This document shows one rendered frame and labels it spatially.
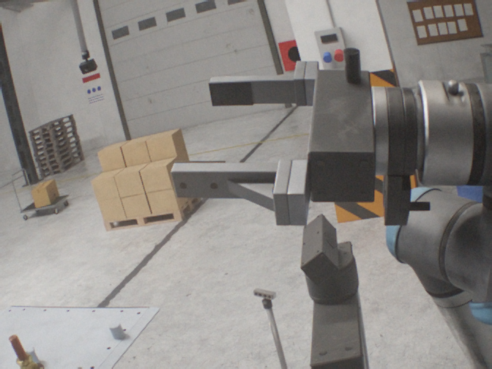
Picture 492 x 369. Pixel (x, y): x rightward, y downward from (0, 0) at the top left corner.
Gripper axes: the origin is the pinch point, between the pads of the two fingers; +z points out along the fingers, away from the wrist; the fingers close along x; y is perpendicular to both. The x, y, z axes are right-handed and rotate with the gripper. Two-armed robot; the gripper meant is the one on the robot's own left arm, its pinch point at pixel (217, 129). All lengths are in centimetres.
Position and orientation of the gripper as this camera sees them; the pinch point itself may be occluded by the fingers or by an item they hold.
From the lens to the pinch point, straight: 48.8
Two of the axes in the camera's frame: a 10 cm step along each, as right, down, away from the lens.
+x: -1.6, 6.3, -7.6
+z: -9.8, -0.1, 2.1
